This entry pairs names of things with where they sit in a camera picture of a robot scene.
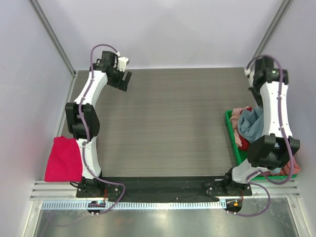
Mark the dark red t shirt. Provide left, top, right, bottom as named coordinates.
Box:
left=237, top=137, right=250, bottom=152

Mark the green plastic tray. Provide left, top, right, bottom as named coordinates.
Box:
left=224, top=107, right=290, bottom=180

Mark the left aluminium frame post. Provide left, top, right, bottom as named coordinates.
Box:
left=29, top=0, right=76, bottom=77

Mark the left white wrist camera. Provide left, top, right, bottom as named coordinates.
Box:
left=117, top=57, right=129, bottom=73

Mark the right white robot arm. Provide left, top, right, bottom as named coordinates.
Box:
left=203, top=55, right=300, bottom=201

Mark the aluminium frame post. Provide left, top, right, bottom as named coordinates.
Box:
left=29, top=0, right=76, bottom=77
left=245, top=0, right=294, bottom=75

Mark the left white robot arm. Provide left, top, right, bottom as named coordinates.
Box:
left=65, top=51, right=132, bottom=198

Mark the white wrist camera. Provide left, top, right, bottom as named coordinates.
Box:
left=117, top=57, right=129, bottom=73
left=244, top=68, right=251, bottom=77

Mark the salmon pink t shirt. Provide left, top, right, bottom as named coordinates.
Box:
left=230, top=107, right=301, bottom=181

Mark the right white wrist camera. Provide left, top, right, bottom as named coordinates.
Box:
left=244, top=68, right=251, bottom=77

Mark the blue-grey t shirt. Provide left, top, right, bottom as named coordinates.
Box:
left=237, top=107, right=264, bottom=143

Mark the right aluminium frame post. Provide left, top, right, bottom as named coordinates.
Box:
left=245, top=0, right=294, bottom=75

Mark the white slotted cable duct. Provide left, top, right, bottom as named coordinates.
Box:
left=41, top=199, right=226, bottom=211

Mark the folded magenta t shirt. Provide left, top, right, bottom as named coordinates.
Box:
left=44, top=136, right=83, bottom=182

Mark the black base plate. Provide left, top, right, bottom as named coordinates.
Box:
left=76, top=175, right=252, bottom=203

